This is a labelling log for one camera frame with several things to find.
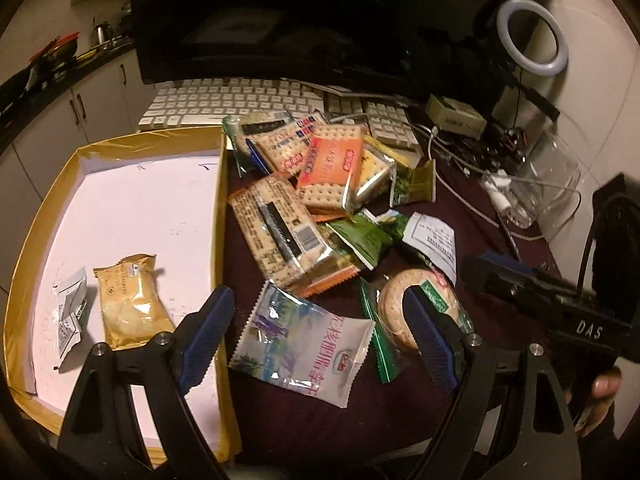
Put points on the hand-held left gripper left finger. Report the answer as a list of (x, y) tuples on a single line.
[(200, 345)]

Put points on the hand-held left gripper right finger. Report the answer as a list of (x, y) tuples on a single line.
[(431, 342)]

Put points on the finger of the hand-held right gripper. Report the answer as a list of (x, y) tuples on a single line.
[(495, 277)]

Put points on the round cracker packet green trim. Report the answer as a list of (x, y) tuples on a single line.
[(395, 310)]

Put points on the white-backed green snack packet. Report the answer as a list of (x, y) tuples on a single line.
[(432, 245)]

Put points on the white and blue snack packet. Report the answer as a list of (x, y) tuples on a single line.
[(305, 345)]

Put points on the green and gold snack packet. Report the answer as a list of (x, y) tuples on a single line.
[(412, 185)]

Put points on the dark green pea packet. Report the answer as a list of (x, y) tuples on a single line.
[(360, 237)]

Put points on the yellow-edged cardboard box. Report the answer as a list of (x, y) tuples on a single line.
[(140, 210)]

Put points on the orange label cracker packet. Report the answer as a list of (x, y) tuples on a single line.
[(330, 167)]

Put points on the person's right forearm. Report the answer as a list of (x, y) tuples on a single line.
[(607, 450)]

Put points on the person's right hand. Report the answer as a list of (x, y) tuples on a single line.
[(606, 385)]

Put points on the yellow snack packet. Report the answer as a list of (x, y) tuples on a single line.
[(131, 300)]

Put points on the white power adapter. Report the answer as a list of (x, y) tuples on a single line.
[(497, 192)]

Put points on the clear plastic container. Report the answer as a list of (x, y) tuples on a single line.
[(552, 175)]

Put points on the small silver snack packet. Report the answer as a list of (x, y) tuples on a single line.
[(69, 312)]

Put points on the large cracker packet orange trim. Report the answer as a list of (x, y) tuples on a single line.
[(280, 230)]

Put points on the yellow-edged cracker packet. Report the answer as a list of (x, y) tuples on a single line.
[(372, 175)]

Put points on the small beige box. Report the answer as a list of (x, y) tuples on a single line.
[(455, 115)]

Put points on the green-edged cracker packet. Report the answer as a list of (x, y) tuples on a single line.
[(234, 135)]

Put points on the blue label cracker packet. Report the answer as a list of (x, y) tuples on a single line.
[(277, 142)]

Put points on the white keyboard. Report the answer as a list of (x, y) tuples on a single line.
[(225, 102)]

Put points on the white kitchen cabinet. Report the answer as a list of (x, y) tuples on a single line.
[(60, 130)]

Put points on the black computer monitor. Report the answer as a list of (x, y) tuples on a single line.
[(325, 20)]

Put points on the steel kettle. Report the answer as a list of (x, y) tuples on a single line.
[(101, 34)]

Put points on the red-rimmed black pot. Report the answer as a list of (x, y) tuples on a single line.
[(55, 52)]

